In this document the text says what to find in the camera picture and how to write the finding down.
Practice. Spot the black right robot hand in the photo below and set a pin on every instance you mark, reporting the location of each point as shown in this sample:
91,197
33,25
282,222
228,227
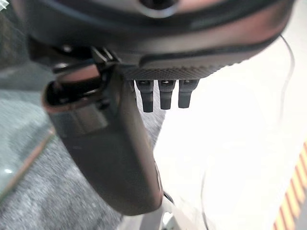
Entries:
115,148

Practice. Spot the orange striped floor marking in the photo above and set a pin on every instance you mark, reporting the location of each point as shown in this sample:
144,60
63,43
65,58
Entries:
296,191

